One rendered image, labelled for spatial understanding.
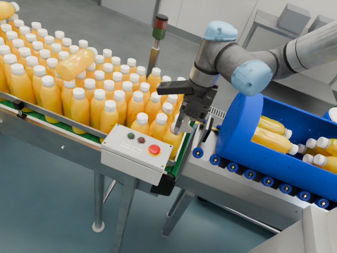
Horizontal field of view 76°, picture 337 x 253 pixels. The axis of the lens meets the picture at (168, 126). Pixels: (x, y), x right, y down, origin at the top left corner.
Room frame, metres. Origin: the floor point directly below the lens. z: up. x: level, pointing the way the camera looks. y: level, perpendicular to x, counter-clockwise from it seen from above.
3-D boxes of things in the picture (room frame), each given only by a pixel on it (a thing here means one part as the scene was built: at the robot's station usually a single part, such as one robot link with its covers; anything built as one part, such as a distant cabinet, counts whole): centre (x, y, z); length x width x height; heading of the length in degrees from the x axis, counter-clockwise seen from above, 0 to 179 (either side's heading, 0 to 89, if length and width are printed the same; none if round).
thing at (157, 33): (1.09, 0.20, 1.18); 0.06 x 0.06 x 0.05
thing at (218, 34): (0.54, -0.05, 1.41); 0.09 x 0.08 x 0.11; 44
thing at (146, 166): (0.43, 0.07, 1.05); 0.20 x 0.10 x 0.10; 86
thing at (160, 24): (1.09, 0.20, 1.23); 0.06 x 0.06 x 0.04
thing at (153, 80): (0.88, 0.13, 0.99); 0.07 x 0.07 x 0.19
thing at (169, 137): (0.55, -0.03, 1.01); 0.07 x 0.07 x 0.19
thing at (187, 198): (0.63, -0.22, 0.31); 0.06 x 0.06 x 0.63; 86
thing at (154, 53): (1.09, 0.20, 0.55); 0.04 x 0.04 x 1.10; 86
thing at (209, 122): (0.70, -0.16, 0.99); 0.10 x 0.02 x 0.12; 176
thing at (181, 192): (0.77, -0.23, 0.31); 0.06 x 0.06 x 0.63; 86
